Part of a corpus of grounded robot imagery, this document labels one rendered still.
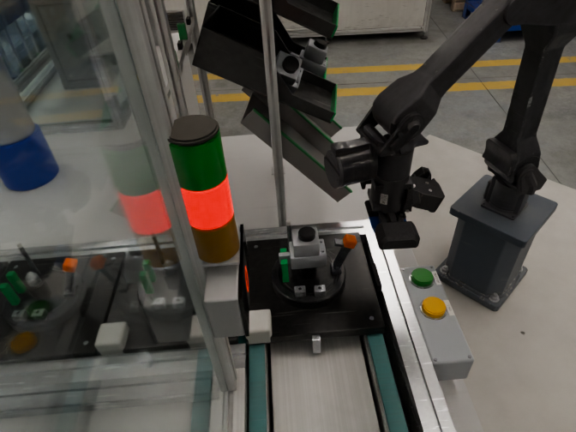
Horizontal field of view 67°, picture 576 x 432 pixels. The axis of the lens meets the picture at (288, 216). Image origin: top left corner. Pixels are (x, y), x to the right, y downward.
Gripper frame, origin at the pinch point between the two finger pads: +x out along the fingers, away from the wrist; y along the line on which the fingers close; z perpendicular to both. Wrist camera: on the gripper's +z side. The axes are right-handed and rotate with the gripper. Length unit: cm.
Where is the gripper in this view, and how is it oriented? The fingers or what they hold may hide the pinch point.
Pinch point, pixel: (383, 227)
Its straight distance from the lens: 77.5
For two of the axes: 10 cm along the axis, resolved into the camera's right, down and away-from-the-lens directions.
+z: 10.0, -0.6, 0.1
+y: -0.5, -6.6, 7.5
